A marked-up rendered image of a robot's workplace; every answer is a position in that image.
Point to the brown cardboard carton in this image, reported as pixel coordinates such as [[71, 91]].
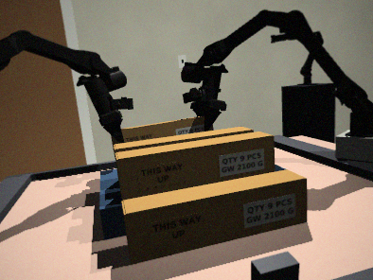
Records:
[[187, 219], [143, 144], [164, 129], [144, 172]]

